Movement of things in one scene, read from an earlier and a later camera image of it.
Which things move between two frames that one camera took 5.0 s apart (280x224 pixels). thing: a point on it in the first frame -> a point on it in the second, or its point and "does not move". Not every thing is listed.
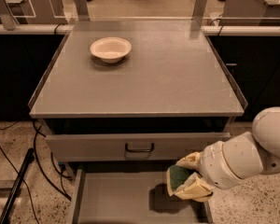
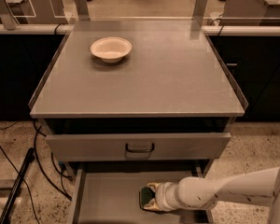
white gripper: x=212 y=162 -> x=162 y=194
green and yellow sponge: x=175 y=176 -> x=146 y=194
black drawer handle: x=139 y=150 does not move
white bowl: x=111 y=49 does not move
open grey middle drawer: x=131 y=194 does not move
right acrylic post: x=201 y=3 does not move
